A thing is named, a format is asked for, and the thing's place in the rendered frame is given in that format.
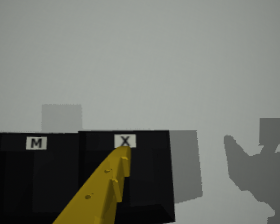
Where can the black bin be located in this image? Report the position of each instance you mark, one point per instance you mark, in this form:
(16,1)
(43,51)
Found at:
(37,184)

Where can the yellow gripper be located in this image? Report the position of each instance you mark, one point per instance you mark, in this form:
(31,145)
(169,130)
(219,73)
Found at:
(96,201)

